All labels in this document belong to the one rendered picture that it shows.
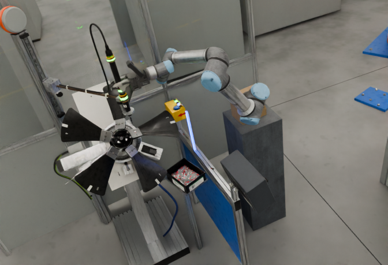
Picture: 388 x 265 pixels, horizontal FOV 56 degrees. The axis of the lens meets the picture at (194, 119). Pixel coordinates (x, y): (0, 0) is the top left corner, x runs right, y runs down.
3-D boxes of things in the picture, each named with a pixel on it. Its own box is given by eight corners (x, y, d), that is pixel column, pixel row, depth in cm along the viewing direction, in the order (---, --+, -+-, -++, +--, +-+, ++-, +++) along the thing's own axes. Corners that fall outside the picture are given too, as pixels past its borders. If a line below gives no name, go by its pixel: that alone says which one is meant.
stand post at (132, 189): (148, 246, 300) (115, 165, 247) (158, 241, 303) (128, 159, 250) (149, 250, 297) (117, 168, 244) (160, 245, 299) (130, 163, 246)
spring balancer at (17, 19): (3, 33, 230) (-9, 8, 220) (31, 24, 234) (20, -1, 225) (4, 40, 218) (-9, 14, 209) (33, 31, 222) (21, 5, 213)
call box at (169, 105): (167, 114, 276) (164, 102, 270) (179, 109, 278) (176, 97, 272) (175, 124, 263) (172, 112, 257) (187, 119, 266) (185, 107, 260)
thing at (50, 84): (45, 92, 245) (40, 81, 240) (53, 86, 250) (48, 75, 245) (55, 94, 240) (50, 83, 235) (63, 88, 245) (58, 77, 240)
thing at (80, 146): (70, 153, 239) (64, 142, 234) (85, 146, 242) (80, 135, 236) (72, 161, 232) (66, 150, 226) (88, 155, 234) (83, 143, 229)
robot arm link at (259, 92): (265, 92, 238) (273, 85, 226) (260, 111, 234) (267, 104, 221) (249, 85, 238) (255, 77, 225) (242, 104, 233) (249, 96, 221)
